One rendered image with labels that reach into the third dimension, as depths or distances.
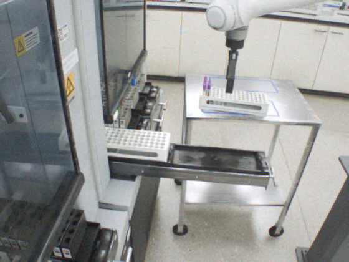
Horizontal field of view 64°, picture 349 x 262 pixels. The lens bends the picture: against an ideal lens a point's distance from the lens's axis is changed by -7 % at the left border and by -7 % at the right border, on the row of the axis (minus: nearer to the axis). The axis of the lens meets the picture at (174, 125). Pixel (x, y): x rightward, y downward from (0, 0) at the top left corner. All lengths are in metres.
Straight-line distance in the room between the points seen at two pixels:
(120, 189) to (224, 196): 0.77
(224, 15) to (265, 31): 2.32
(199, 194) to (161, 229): 0.35
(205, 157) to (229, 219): 0.93
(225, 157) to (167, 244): 0.85
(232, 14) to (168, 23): 2.27
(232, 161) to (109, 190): 0.43
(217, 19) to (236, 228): 1.30
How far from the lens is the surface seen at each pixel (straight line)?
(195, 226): 1.87
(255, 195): 1.72
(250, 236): 1.89
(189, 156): 1.06
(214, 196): 1.66
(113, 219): 0.95
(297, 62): 3.47
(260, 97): 1.35
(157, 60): 3.36
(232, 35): 1.19
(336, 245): 1.59
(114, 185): 1.05
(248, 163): 1.07
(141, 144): 1.00
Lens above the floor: 1.47
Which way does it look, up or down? 33 degrees down
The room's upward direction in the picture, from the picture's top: 3 degrees clockwise
